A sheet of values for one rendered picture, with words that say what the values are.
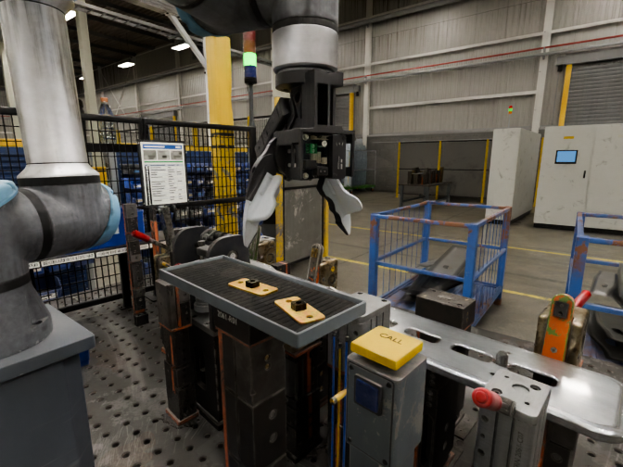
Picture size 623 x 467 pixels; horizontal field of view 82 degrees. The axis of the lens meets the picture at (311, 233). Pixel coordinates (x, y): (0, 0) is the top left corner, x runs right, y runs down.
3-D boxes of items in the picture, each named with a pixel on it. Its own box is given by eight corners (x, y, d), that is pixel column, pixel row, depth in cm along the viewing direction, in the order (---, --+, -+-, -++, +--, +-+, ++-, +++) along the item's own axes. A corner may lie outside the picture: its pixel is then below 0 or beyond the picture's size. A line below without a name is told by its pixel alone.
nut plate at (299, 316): (326, 319, 46) (326, 309, 46) (300, 325, 45) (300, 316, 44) (296, 297, 54) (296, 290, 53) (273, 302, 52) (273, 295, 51)
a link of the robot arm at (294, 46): (261, 40, 42) (321, 50, 46) (262, 82, 43) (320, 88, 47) (290, 18, 36) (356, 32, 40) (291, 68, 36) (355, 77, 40)
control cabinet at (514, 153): (508, 210, 970) (519, 117, 920) (531, 212, 936) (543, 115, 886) (482, 222, 791) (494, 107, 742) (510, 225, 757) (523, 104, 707)
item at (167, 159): (189, 203, 181) (184, 141, 175) (144, 208, 165) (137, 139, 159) (187, 203, 183) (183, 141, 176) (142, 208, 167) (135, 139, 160)
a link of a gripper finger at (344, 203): (367, 241, 46) (334, 184, 42) (341, 233, 51) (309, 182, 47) (383, 225, 47) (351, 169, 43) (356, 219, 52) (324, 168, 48)
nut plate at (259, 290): (279, 290, 57) (279, 283, 56) (261, 297, 54) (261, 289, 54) (244, 279, 62) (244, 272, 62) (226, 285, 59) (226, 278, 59)
